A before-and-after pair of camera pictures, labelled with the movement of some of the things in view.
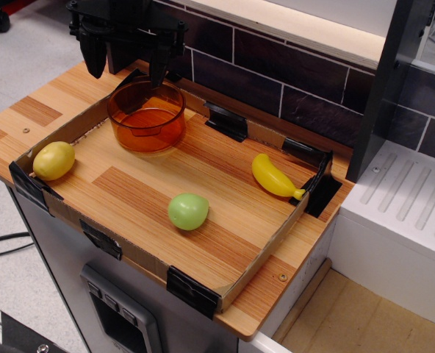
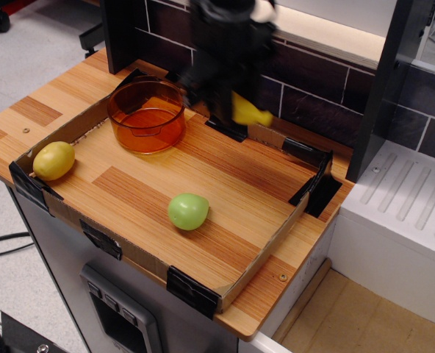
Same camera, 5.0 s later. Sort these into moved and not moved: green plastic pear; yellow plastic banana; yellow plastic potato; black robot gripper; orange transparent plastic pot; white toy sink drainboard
Moved: black robot gripper; yellow plastic banana
Not moved: white toy sink drainboard; green plastic pear; orange transparent plastic pot; yellow plastic potato
